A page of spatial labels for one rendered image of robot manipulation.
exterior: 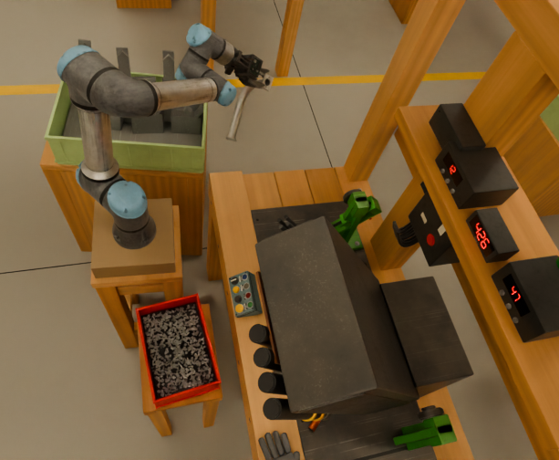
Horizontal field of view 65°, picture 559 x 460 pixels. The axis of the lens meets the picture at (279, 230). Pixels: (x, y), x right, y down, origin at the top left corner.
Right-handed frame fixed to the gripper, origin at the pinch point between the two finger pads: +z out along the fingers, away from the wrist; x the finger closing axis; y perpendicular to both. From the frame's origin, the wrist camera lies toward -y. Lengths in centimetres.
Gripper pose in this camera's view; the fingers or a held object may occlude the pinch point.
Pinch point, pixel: (263, 81)
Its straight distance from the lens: 177.1
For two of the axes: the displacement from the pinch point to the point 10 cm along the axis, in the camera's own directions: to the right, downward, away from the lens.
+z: 6.6, 2.0, 7.3
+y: 6.9, 2.2, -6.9
